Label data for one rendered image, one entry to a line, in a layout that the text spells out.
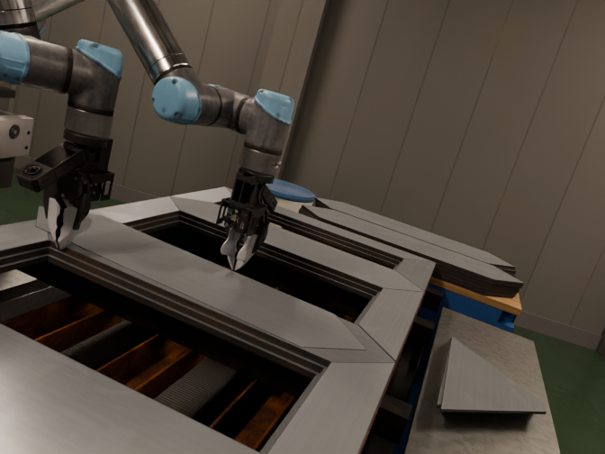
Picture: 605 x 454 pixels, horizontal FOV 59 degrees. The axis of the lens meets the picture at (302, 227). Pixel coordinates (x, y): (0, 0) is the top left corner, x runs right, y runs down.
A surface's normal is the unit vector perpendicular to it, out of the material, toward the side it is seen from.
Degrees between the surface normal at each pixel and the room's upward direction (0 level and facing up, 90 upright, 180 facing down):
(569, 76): 90
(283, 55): 90
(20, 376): 0
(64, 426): 0
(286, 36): 90
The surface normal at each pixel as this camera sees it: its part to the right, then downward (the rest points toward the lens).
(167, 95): -0.42, 0.11
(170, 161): -0.14, 0.22
